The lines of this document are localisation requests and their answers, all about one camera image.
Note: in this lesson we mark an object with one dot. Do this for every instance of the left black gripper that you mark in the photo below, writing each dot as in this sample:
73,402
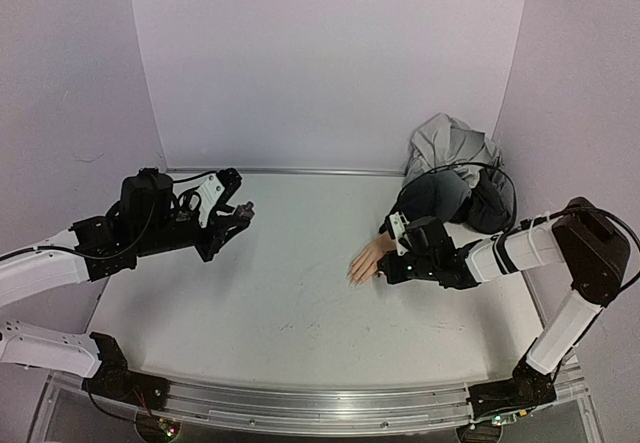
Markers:
218,235

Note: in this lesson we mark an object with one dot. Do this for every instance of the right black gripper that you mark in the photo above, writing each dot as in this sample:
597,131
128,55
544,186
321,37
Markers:
391,267

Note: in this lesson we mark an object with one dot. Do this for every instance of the nail polish bottle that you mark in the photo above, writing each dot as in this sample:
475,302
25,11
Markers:
245,211

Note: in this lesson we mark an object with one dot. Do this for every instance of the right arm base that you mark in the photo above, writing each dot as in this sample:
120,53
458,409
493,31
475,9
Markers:
525,390

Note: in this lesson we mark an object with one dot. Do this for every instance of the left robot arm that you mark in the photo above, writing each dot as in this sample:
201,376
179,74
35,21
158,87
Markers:
50,264

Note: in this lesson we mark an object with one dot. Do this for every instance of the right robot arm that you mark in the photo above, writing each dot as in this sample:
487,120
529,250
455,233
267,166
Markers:
591,244

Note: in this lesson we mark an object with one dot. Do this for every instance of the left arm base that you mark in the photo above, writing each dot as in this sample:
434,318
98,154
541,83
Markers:
115,381

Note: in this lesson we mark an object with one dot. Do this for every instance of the dark sleeve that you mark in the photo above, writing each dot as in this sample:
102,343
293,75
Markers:
443,195

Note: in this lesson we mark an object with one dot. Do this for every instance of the mannequin hand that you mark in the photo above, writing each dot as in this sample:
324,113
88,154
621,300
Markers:
365,264

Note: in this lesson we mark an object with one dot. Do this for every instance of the grey crumpled cloth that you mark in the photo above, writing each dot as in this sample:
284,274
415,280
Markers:
447,143

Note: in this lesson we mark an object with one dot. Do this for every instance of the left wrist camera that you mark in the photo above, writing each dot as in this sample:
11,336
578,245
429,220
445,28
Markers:
202,199

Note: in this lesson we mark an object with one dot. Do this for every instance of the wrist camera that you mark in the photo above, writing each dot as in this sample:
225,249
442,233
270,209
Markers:
202,199
395,224

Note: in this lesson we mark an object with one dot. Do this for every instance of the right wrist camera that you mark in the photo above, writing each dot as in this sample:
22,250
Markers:
395,224

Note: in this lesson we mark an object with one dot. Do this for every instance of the aluminium front rail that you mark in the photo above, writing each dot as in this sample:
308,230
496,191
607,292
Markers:
314,411

